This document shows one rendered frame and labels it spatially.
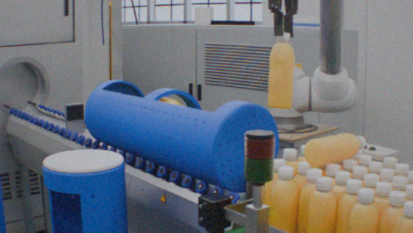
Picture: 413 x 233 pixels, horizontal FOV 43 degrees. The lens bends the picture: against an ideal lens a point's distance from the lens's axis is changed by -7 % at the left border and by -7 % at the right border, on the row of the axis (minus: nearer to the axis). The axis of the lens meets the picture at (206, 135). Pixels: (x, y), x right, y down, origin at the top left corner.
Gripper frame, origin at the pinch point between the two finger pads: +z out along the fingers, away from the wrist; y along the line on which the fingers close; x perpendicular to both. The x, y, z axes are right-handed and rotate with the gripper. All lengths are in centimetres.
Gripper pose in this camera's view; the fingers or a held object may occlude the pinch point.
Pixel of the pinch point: (283, 25)
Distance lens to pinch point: 162.2
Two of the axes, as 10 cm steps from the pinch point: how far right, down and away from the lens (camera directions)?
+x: 6.8, 0.6, -7.3
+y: -7.4, 0.4, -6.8
